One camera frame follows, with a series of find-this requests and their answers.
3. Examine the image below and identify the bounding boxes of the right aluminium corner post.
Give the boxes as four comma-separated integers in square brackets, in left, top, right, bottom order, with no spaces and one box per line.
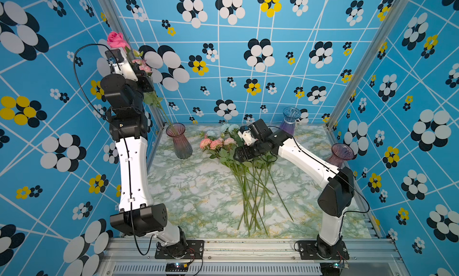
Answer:
[326,0,410,131]

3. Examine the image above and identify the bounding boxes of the aluminium front frame rail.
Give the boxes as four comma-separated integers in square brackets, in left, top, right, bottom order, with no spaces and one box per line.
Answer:
[97,238,409,276]

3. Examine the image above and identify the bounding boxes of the purple blue ribbed glass vase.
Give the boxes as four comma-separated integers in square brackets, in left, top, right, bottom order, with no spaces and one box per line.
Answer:
[280,107,301,136]

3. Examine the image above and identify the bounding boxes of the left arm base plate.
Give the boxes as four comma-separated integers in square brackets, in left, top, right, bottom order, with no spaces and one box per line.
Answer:
[155,240,205,260]

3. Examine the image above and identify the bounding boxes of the magenta pink rose stem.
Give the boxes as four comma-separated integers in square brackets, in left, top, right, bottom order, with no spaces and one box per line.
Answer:
[106,31,173,126]

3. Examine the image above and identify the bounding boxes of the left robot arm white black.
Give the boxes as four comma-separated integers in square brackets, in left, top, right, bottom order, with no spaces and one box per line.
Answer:
[101,74,188,259]

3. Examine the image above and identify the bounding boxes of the bunch of pink flowers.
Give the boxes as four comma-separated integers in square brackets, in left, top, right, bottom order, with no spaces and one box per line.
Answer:
[200,124,294,238]

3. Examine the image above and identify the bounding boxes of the right green circuit board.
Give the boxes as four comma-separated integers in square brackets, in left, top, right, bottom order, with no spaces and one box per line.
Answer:
[320,263,349,276]

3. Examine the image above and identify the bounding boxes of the pink grey ribbed glass vase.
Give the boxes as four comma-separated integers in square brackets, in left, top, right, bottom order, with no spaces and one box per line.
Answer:
[166,123,193,160]

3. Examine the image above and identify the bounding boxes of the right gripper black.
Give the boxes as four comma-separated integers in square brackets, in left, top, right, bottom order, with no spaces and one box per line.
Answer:
[232,140,265,163]

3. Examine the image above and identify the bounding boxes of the left green circuit board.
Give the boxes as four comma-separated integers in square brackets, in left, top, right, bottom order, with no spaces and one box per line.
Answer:
[165,262,189,274]

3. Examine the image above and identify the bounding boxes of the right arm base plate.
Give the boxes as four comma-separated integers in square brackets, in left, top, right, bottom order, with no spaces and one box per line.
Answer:
[294,240,350,260]

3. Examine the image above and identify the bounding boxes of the aluminium corner post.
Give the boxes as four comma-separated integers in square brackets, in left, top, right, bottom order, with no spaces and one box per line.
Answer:
[94,0,166,130]
[326,0,410,131]

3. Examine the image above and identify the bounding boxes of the green circuit board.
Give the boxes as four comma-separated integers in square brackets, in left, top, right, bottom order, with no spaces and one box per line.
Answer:
[320,263,349,276]
[165,262,189,274]

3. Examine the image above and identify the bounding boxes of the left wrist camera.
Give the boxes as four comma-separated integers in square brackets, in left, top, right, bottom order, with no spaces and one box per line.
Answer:
[105,49,138,81]

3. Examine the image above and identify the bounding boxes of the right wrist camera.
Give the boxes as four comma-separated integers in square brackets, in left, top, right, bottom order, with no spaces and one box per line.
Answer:
[238,126,257,146]

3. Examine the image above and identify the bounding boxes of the left aluminium corner post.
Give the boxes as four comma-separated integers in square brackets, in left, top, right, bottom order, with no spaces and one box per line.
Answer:
[94,0,166,130]

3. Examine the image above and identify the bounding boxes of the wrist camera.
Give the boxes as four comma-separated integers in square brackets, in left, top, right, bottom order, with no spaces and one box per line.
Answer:
[105,49,138,81]
[238,126,257,146]

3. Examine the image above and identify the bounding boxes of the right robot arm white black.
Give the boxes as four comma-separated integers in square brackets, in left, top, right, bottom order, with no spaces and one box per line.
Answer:
[234,119,356,260]

